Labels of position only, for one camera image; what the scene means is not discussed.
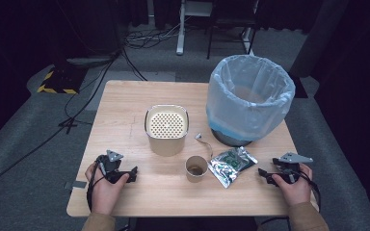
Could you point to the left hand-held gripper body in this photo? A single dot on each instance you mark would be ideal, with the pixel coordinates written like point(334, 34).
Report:
point(110, 164)

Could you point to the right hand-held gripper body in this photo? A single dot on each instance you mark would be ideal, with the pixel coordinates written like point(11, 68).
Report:
point(291, 166)

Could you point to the person's right hand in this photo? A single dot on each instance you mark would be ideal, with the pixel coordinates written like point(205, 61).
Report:
point(295, 190)

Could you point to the person's left hand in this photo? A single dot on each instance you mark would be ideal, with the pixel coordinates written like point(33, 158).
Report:
point(104, 192)

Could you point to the silver foil packet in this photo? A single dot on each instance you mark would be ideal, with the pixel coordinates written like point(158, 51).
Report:
point(232, 165)

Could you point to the grey tape piece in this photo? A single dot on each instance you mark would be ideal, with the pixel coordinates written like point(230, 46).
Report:
point(76, 184)

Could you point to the beige container with perforated strainer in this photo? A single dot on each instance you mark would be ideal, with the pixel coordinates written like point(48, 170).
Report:
point(166, 128)

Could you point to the brown paper cup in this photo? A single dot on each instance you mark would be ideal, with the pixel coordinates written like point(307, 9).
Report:
point(196, 169)

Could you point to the trash bin with blue bag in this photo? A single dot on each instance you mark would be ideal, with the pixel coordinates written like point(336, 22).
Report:
point(250, 96)

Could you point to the yellow black striped stand base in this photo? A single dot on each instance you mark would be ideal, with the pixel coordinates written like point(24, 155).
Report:
point(62, 82)

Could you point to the black chair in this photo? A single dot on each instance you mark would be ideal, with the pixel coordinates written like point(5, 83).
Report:
point(231, 25)

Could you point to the white desk leg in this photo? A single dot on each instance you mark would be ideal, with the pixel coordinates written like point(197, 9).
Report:
point(181, 29)

